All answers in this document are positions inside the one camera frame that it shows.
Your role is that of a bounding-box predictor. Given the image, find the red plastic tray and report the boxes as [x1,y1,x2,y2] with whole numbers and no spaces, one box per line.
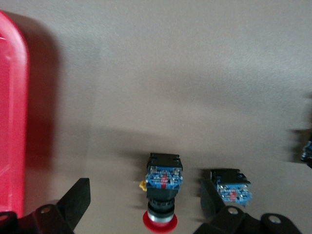
[0,9,31,217]

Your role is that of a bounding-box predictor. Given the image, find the red push button switch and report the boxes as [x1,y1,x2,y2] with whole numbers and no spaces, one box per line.
[210,169,252,208]
[138,153,184,232]

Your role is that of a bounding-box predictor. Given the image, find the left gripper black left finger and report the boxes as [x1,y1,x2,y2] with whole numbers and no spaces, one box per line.
[0,177,91,234]

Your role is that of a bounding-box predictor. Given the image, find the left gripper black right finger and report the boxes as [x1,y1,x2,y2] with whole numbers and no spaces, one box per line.
[194,179,303,234]

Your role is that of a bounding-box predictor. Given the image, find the green push button switch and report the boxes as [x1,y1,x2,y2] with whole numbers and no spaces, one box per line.
[300,131,312,169]

